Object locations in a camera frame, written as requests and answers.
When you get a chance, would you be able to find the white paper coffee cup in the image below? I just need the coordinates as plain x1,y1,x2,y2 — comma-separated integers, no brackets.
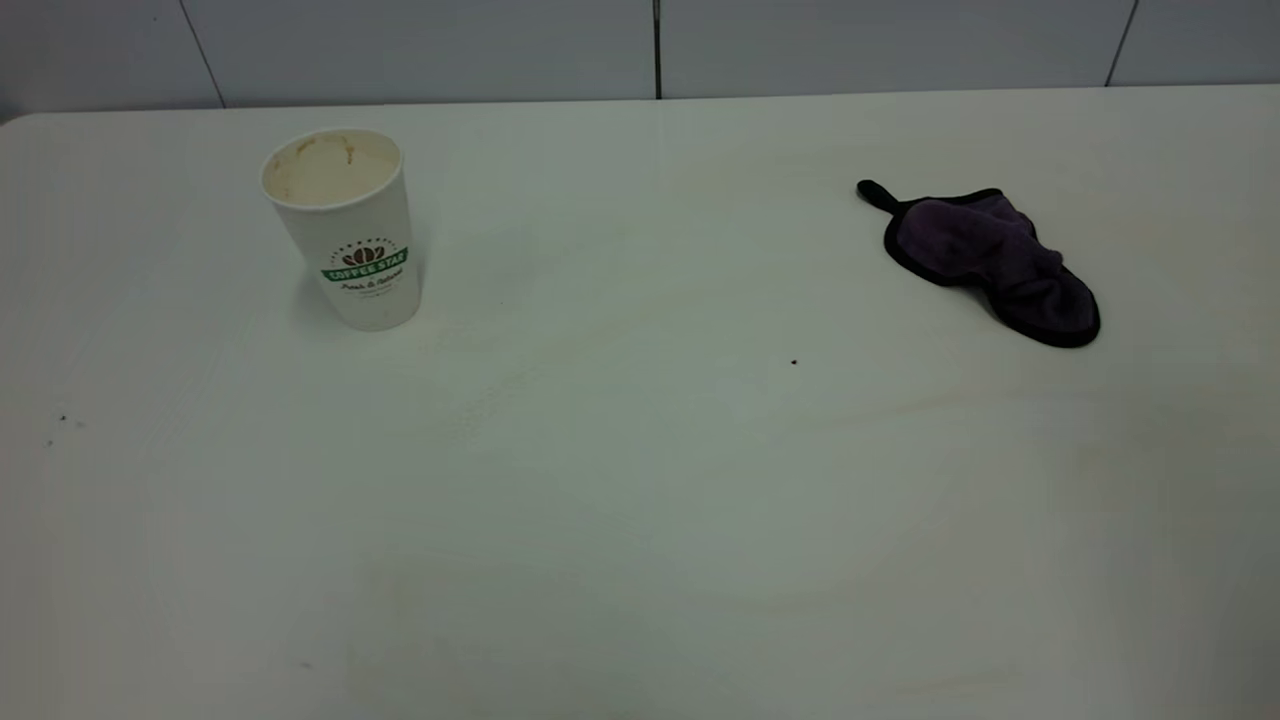
260,127,423,333

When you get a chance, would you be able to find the purple cloth with black trim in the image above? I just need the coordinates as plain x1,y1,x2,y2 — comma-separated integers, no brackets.
856,179,1102,349

